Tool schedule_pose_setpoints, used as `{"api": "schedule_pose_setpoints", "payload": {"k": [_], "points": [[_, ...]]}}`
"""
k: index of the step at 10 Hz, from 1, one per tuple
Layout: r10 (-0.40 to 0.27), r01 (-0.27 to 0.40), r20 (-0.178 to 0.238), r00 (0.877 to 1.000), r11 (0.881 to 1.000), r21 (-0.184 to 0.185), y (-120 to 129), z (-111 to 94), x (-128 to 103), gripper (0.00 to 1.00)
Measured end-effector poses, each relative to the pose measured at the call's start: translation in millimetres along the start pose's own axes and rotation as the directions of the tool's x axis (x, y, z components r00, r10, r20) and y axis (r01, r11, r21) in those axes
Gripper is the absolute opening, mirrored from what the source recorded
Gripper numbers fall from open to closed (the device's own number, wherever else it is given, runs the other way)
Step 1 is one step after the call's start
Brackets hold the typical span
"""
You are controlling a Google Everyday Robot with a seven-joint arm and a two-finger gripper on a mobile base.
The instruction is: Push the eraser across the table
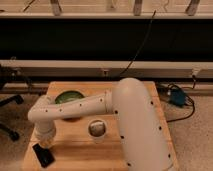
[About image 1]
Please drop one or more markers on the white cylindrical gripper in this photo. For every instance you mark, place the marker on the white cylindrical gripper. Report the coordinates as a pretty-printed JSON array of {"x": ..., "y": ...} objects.
[{"x": 45, "y": 136}]

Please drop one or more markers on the black eraser block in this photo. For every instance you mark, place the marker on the black eraser block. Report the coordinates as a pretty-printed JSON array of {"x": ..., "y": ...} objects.
[{"x": 44, "y": 156}]

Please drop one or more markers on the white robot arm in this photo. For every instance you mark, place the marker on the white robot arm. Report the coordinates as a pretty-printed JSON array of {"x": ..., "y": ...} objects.
[{"x": 144, "y": 145}]

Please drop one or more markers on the green bowl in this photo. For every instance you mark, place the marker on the green bowl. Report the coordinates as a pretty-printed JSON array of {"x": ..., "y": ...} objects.
[{"x": 68, "y": 96}]

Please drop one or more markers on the white paper cup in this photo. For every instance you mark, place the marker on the white paper cup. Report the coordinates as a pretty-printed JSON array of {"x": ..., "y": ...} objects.
[{"x": 97, "y": 130}]

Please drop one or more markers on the blue electronic box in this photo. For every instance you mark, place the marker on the blue electronic box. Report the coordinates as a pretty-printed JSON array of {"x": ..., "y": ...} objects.
[{"x": 177, "y": 97}]

